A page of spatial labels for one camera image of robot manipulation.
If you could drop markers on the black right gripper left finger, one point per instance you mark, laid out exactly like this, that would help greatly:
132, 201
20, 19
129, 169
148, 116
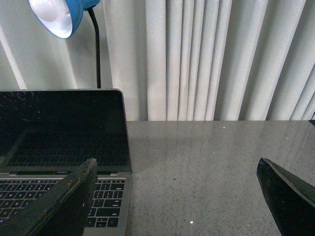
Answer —
61, 211

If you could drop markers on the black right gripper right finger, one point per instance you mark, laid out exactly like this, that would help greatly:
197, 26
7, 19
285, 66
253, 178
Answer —
290, 199

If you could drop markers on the silver laptop computer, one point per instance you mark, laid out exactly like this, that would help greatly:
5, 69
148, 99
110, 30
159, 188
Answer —
47, 134

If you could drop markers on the white pleated curtain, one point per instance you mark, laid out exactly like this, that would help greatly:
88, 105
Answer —
175, 59

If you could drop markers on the blue desk lamp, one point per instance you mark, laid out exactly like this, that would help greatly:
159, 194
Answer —
63, 17

